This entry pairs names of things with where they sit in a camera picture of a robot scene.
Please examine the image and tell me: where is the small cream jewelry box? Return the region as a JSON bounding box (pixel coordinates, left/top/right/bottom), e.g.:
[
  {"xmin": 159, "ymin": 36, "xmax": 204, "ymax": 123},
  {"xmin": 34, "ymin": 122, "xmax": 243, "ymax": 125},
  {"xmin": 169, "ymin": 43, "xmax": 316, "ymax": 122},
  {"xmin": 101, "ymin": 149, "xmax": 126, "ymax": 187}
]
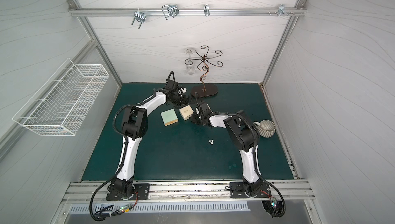
[{"xmin": 179, "ymin": 105, "xmax": 194, "ymax": 121}]

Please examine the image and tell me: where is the mint green jewelry box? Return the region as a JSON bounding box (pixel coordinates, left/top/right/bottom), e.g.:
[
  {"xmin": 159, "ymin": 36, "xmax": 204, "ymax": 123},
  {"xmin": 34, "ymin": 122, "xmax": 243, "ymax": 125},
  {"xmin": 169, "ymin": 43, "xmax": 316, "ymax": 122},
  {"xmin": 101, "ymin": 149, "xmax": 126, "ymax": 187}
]
[{"xmin": 161, "ymin": 109, "xmax": 179, "ymax": 126}]

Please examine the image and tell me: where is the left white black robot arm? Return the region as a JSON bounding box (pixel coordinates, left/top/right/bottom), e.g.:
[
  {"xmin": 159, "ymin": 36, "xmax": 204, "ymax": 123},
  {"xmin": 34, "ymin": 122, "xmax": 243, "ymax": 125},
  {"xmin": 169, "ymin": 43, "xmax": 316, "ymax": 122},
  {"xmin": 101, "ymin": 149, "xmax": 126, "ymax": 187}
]
[{"xmin": 89, "ymin": 87, "xmax": 189, "ymax": 222}]

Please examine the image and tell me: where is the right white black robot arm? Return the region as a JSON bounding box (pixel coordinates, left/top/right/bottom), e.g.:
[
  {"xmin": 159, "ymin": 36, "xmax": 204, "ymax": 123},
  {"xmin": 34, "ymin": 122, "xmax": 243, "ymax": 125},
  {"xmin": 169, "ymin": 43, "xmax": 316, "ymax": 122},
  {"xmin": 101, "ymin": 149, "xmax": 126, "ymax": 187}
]
[{"xmin": 191, "ymin": 100, "xmax": 283, "ymax": 199}]

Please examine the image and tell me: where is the bronze swirl jewelry stand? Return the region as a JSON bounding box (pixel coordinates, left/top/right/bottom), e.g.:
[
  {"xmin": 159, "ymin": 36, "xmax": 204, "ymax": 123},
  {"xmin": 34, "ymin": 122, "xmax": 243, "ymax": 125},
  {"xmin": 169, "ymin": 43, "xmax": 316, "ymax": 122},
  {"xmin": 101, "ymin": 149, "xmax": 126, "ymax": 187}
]
[{"xmin": 184, "ymin": 45, "xmax": 223, "ymax": 98}]

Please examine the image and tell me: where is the grey ribbed ceramic cup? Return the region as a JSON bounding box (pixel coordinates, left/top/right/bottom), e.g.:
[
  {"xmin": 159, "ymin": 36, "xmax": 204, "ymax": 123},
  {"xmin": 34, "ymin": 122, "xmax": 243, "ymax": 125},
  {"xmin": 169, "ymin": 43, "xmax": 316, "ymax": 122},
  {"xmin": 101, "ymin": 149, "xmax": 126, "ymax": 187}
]
[{"xmin": 254, "ymin": 120, "xmax": 276, "ymax": 138}]

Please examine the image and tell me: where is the metal hook clamp centre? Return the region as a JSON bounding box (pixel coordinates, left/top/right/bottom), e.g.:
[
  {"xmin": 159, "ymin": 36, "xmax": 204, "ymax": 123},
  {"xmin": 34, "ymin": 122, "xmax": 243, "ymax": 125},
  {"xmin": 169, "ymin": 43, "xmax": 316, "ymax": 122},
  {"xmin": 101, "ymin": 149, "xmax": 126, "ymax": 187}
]
[{"xmin": 161, "ymin": 4, "xmax": 180, "ymax": 20}]

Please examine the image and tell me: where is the metal hook clamp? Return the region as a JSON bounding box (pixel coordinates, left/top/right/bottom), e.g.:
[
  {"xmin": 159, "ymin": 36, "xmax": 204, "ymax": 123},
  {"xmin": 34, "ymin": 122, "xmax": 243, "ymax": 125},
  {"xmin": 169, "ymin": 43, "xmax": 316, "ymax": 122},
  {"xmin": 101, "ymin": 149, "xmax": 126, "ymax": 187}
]
[
  {"xmin": 161, "ymin": 4, "xmax": 180, "ymax": 20},
  {"xmin": 131, "ymin": 10, "xmax": 147, "ymax": 29}
]

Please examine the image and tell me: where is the metal hook clamp left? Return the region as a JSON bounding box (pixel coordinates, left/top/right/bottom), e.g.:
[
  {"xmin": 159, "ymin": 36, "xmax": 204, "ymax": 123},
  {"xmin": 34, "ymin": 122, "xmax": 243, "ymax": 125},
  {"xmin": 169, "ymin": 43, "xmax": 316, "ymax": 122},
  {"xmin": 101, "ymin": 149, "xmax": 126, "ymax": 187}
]
[{"xmin": 131, "ymin": 10, "xmax": 147, "ymax": 29}]

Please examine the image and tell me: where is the metal clamp right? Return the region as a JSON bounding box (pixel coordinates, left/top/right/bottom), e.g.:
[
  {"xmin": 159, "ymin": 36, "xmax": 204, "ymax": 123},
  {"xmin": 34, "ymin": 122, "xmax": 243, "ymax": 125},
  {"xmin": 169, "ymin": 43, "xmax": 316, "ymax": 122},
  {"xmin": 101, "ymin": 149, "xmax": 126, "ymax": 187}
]
[{"xmin": 267, "ymin": 4, "xmax": 295, "ymax": 17}]

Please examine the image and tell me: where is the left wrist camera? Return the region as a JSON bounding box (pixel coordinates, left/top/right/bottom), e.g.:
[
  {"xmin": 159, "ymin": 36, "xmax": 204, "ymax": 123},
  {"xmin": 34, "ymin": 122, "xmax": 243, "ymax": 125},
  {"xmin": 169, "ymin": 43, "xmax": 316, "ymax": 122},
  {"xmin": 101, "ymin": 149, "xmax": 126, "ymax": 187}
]
[{"xmin": 165, "ymin": 79, "xmax": 187, "ymax": 95}]

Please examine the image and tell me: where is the clear glass on wall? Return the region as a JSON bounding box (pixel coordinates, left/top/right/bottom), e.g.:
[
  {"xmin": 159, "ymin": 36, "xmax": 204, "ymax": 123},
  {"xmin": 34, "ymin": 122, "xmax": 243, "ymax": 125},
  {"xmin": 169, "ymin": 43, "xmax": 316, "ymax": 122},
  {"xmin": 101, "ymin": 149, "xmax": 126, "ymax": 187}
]
[{"xmin": 185, "ymin": 48, "xmax": 195, "ymax": 75}]

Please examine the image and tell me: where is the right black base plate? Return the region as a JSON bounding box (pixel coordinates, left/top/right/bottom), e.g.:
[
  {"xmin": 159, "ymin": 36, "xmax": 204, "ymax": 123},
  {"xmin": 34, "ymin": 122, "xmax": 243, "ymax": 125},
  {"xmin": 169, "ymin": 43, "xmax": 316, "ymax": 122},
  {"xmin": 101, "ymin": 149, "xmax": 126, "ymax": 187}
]
[{"xmin": 225, "ymin": 181, "xmax": 272, "ymax": 199}]

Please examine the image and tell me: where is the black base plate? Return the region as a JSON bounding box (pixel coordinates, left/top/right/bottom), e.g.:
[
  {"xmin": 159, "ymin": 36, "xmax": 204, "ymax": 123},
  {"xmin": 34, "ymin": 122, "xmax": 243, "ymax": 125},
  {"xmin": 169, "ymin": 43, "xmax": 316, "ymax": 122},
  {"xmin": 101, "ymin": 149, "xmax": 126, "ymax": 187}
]
[
  {"xmin": 225, "ymin": 181, "xmax": 272, "ymax": 199},
  {"xmin": 106, "ymin": 183, "xmax": 150, "ymax": 201}
]

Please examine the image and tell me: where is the metal ring clamp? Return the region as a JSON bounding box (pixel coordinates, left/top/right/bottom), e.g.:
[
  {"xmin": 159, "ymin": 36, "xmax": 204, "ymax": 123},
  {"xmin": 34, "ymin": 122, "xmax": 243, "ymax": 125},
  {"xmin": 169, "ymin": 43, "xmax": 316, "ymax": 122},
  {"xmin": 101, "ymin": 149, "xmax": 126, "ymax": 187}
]
[{"xmin": 203, "ymin": 4, "xmax": 210, "ymax": 17}]

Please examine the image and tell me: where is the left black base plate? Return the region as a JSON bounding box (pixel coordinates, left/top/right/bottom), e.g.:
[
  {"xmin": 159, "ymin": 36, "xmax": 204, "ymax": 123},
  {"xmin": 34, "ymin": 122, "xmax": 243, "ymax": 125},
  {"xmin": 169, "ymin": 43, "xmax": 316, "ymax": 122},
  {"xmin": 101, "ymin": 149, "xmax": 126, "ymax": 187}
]
[{"xmin": 106, "ymin": 183, "xmax": 150, "ymax": 201}]

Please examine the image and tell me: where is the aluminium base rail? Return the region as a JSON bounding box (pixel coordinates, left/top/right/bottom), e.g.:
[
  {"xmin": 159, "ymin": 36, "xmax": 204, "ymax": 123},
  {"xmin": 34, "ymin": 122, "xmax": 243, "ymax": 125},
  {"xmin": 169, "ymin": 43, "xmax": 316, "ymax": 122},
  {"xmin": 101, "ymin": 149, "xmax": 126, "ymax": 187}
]
[{"xmin": 61, "ymin": 179, "xmax": 316, "ymax": 204}]

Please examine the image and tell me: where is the white wire basket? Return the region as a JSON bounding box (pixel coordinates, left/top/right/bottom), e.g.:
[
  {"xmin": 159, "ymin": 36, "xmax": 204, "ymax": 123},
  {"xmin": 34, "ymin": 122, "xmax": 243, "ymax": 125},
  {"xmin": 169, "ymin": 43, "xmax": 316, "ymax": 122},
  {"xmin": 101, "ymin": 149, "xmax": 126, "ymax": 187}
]
[{"xmin": 12, "ymin": 59, "xmax": 109, "ymax": 137}]

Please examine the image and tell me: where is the white slotted cable duct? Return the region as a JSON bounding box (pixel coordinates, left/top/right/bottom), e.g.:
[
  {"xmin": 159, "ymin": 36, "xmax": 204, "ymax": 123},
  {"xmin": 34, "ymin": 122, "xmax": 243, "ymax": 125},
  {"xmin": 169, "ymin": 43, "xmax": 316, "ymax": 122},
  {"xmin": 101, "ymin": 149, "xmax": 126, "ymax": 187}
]
[{"xmin": 69, "ymin": 201, "xmax": 250, "ymax": 214}]

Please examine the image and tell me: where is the aluminium overhead rail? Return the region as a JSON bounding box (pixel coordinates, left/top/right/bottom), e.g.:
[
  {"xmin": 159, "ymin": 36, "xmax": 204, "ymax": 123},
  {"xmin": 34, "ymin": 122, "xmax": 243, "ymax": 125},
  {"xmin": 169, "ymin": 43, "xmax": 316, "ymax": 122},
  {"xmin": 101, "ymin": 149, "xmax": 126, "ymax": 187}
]
[{"xmin": 69, "ymin": 6, "xmax": 307, "ymax": 17}]

